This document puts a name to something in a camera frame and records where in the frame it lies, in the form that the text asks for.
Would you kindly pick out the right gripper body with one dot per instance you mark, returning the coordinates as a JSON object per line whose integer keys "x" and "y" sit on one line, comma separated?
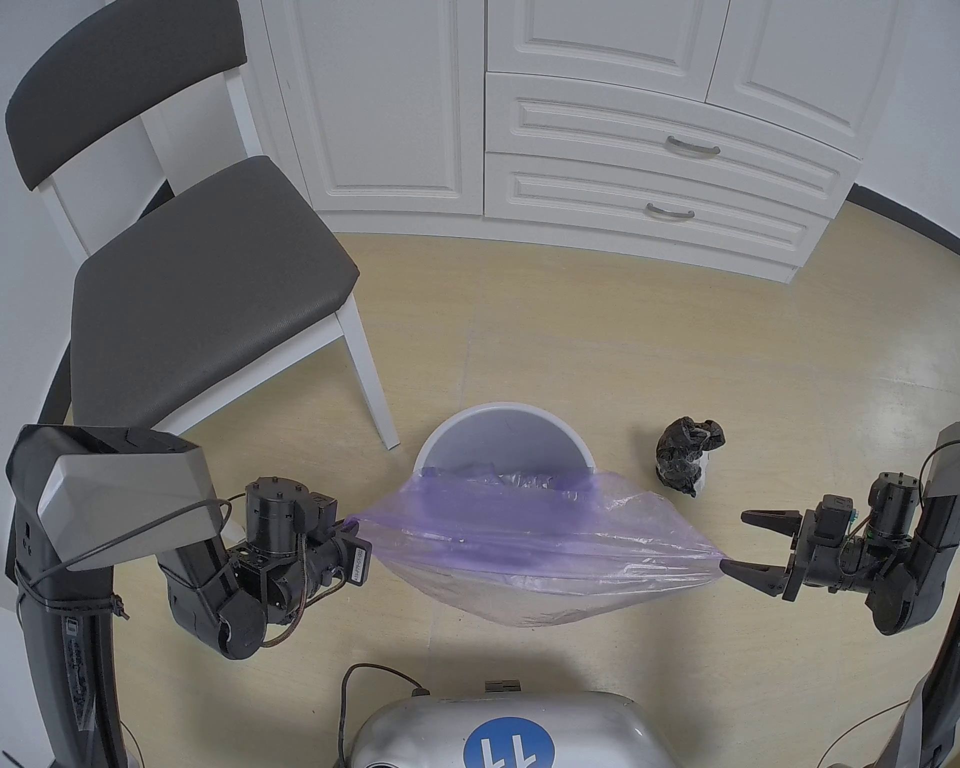
{"x": 836, "y": 566}

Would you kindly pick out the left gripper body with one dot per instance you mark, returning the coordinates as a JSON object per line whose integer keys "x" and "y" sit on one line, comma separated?
{"x": 330, "y": 562}

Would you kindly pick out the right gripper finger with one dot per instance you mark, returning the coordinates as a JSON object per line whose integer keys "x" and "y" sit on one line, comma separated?
{"x": 780, "y": 520}
{"x": 761, "y": 579}

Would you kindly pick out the black plastic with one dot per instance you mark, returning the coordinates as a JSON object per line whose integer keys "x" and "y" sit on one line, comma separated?
{"x": 682, "y": 454}

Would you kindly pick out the purple plastic bag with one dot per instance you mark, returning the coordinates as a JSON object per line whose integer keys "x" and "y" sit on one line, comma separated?
{"x": 540, "y": 547}

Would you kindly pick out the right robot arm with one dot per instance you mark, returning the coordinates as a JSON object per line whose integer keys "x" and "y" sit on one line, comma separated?
{"x": 911, "y": 585}

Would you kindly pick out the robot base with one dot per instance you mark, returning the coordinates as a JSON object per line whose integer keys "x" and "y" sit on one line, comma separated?
{"x": 510, "y": 727}

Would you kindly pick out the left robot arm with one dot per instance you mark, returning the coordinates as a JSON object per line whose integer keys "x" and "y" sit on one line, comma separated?
{"x": 120, "y": 495}

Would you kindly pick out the white trash bin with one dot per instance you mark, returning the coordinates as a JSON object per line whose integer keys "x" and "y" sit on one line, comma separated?
{"x": 502, "y": 442}

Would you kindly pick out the white chair grey cushions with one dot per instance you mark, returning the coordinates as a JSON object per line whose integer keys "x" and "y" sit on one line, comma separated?
{"x": 210, "y": 277}

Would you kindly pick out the white wardrobe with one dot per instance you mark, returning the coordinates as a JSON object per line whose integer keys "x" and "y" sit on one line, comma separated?
{"x": 600, "y": 45}

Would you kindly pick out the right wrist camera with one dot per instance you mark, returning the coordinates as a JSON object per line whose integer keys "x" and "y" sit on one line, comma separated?
{"x": 836, "y": 517}

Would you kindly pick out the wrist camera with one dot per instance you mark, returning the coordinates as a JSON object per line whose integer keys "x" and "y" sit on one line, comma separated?
{"x": 836, "y": 517}
{"x": 316, "y": 514}

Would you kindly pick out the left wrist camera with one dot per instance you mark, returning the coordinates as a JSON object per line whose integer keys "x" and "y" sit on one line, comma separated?
{"x": 316, "y": 514}

